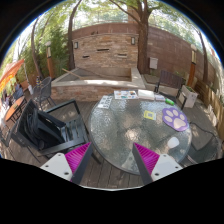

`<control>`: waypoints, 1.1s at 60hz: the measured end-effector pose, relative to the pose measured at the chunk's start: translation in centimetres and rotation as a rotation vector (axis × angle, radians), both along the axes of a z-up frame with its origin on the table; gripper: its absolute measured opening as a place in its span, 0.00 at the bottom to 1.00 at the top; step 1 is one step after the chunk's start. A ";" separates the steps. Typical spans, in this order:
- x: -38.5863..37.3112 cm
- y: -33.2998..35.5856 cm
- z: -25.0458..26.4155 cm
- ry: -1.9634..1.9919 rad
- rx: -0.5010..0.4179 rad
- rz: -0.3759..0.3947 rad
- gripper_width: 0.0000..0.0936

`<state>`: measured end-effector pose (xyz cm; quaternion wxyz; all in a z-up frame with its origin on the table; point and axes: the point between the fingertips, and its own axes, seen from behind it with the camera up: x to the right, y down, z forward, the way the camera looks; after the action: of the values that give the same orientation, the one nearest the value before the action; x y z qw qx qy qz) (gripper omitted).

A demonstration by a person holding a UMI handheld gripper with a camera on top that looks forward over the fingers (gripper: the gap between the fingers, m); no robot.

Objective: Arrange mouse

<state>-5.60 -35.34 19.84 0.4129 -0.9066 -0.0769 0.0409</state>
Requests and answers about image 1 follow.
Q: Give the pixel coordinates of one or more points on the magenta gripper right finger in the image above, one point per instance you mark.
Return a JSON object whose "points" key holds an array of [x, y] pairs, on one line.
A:
{"points": [[153, 166]]}

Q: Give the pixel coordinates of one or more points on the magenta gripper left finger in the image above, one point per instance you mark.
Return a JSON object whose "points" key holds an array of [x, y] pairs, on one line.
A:
{"points": [[70, 166]]}

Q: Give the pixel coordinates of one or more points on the black metal patio chair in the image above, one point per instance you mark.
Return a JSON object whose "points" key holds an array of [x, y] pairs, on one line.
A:
{"points": [[46, 133]]}

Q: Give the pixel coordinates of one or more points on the yellow square card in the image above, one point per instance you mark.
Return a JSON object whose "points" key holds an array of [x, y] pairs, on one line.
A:
{"points": [[149, 115]]}

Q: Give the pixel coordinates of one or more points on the purple paw print mousepad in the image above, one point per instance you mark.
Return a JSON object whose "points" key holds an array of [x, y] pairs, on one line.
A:
{"points": [[175, 119]]}

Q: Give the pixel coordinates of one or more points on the round glass patio table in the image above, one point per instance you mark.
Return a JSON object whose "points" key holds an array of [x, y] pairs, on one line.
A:
{"points": [[114, 131]]}

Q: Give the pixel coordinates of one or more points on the green bottle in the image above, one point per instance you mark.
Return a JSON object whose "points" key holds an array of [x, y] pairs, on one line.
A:
{"points": [[168, 101]]}

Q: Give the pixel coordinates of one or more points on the black and white booklet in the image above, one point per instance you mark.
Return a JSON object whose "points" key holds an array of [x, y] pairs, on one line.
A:
{"points": [[105, 102]]}

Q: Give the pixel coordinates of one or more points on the white flat box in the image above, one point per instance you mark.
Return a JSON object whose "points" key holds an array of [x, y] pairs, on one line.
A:
{"points": [[146, 94]]}

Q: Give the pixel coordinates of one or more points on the colourful picture book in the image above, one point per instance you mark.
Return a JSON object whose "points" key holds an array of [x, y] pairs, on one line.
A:
{"points": [[125, 94]]}

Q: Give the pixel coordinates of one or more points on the white planter box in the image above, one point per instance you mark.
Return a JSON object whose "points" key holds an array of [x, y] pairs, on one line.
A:
{"points": [[188, 96]]}

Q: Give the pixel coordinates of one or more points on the black mesh chair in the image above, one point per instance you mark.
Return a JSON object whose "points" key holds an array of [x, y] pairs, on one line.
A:
{"points": [[42, 92]]}

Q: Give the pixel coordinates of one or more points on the dark wooden bench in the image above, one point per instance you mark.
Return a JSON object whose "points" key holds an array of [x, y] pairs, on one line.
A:
{"points": [[171, 80]]}

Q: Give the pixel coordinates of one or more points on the stone raised fountain basin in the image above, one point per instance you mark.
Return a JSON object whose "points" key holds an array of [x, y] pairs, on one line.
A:
{"points": [[68, 86]]}

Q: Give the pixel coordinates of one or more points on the orange patio umbrella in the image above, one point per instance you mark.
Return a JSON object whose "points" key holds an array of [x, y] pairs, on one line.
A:
{"points": [[9, 72]]}

